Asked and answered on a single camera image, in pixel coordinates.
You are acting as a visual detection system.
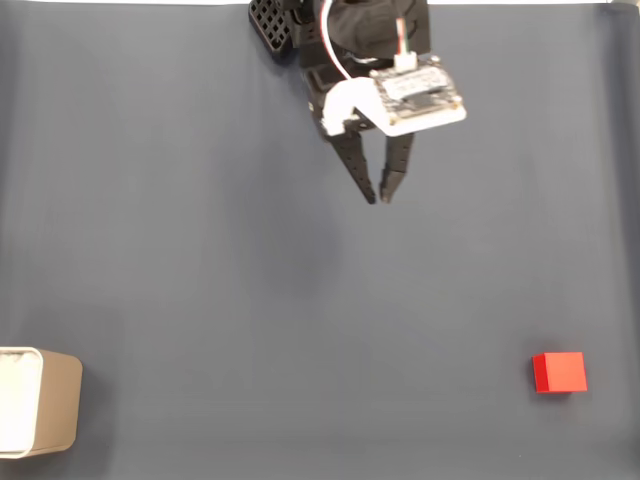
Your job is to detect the beige box with white inside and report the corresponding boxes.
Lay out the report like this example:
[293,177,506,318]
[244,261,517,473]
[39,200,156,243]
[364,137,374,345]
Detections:
[0,346,84,460]

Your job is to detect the dark grey table mat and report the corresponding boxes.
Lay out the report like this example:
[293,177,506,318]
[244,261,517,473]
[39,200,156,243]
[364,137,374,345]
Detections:
[0,3,640,480]

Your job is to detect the red cube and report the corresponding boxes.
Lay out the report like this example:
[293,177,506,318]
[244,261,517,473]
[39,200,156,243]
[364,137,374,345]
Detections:
[531,351,588,395]

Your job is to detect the black camera cable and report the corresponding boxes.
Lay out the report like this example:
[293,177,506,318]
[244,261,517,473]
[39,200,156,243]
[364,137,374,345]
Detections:
[394,17,416,58]

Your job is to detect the white wrist camera board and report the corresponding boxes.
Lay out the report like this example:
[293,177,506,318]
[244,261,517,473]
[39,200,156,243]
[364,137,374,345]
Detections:
[321,54,469,138]

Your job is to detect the white looping servo cable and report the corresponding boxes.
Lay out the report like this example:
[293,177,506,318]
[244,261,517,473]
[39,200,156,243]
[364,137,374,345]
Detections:
[318,0,355,82]

